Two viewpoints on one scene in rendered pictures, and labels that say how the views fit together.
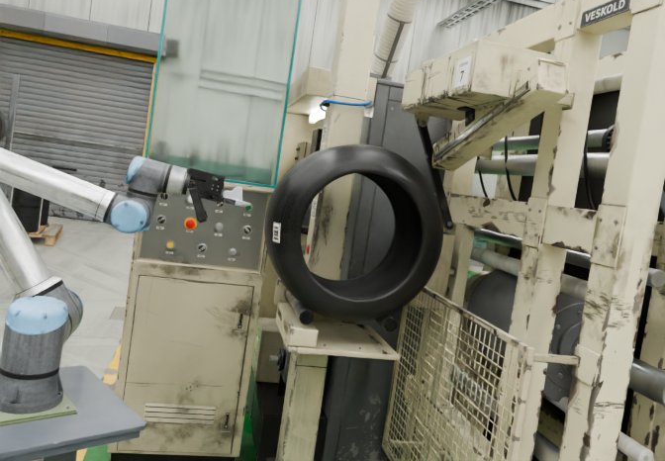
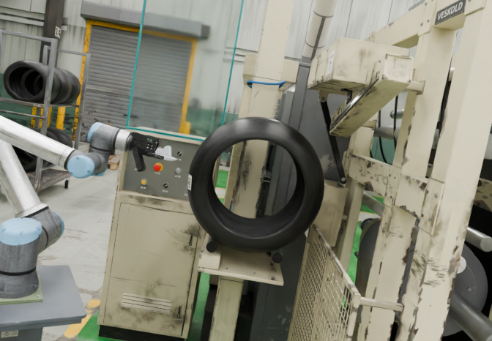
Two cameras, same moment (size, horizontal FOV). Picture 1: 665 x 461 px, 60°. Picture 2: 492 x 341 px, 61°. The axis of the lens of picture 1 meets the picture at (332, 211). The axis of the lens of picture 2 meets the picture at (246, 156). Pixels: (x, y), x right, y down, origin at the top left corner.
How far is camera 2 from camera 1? 0.42 m
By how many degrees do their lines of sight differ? 12
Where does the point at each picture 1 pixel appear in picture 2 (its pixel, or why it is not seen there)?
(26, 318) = (9, 233)
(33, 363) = (12, 265)
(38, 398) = (15, 288)
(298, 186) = (206, 148)
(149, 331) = (127, 243)
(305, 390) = (226, 297)
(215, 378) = (171, 280)
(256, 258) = not seen: hidden behind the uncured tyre
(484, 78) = (344, 69)
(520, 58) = (376, 52)
